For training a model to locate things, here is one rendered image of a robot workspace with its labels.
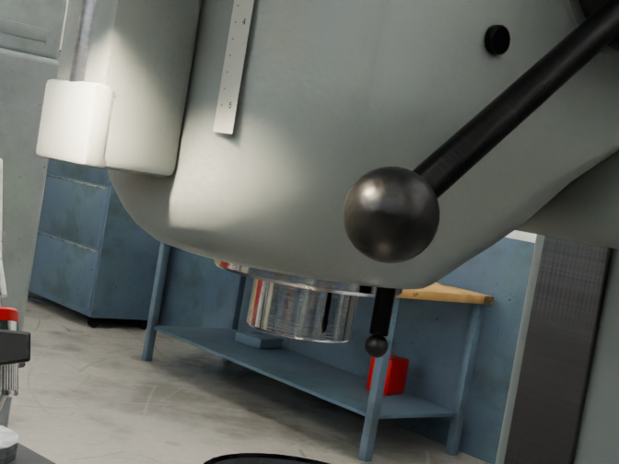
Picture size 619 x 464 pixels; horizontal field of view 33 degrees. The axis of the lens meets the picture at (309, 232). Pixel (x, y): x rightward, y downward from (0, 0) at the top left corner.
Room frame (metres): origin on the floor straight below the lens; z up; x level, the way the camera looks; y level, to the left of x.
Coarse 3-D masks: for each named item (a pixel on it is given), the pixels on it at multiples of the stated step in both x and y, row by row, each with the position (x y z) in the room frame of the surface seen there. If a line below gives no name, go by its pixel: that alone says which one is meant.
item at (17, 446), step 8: (0, 432) 0.78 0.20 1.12; (8, 432) 0.79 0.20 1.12; (0, 440) 0.76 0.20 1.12; (8, 440) 0.76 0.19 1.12; (16, 440) 0.77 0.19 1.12; (0, 448) 0.74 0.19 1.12; (8, 448) 0.75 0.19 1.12; (16, 448) 0.76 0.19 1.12; (24, 448) 0.79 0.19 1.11; (0, 456) 0.74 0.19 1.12; (8, 456) 0.75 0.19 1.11; (16, 456) 0.77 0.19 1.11; (24, 456) 0.78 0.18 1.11; (32, 456) 0.78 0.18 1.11; (40, 456) 0.78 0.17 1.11
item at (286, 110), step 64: (256, 0) 0.38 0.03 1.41; (320, 0) 0.36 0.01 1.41; (384, 0) 0.36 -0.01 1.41; (448, 0) 0.37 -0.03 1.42; (512, 0) 0.39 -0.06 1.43; (576, 0) 0.41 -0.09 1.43; (192, 64) 0.40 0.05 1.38; (256, 64) 0.37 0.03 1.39; (320, 64) 0.36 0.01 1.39; (384, 64) 0.36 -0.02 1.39; (448, 64) 0.37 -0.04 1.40; (512, 64) 0.40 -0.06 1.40; (192, 128) 0.39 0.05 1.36; (256, 128) 0.37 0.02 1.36; (320, 128) 0.37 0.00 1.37; (384, 128) 0.37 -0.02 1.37; (448, 128) 0.38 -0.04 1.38; (576, 128) 0.43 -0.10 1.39; (128, 192) 0.43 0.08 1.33; (192, 192) 0.39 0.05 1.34; (256, 192) 0.38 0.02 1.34; (320, 192) 0.38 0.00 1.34; (448, 192) 0.40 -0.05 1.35; (512, 192) 0.42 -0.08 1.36; (256, 256) 0.40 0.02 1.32; (320, 256) 0.40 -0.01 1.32; (448, 256) 0.43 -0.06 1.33
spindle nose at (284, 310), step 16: (256, 288) 0.46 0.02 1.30; (272, 288) 0.45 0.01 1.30; (288, 288) 0.45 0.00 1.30; (304, 288) 0.45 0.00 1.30; (256, 304) 0.46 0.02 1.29; (272, 304) 0.45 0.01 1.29; (288, 304) 0.45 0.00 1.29; (304, 304) 0.45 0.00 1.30; (320, 304) 0.45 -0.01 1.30; (336, 304) 0.45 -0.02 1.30; (352, 304) 0.46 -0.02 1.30; (256, 320) 0.46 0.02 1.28; (272, 320) 0.45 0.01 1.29; (288, 320) 0.45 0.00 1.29; (304, 320) 0.45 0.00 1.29; (320, 320) 0.45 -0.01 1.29; (336, 320) 0.45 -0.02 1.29; (352, 320) 0.46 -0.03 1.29; (288, 336) 0.45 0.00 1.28; (304, 336) 0.45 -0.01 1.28; (320, 336) 0.45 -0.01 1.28; (336, 336) 0.45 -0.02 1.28
